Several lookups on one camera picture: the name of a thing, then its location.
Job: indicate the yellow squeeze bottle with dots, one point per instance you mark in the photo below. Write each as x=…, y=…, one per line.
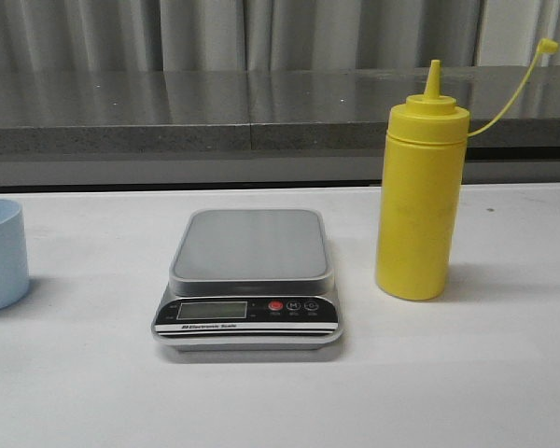
x=425, y=149

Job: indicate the light blue plastic cup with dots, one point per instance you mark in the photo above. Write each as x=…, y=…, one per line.
x=14, y=273

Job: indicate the silver digital kitchen scale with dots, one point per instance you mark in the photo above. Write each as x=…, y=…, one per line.
x=251, y=285

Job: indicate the grey curtain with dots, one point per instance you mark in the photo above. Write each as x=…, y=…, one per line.
x=270, y=35

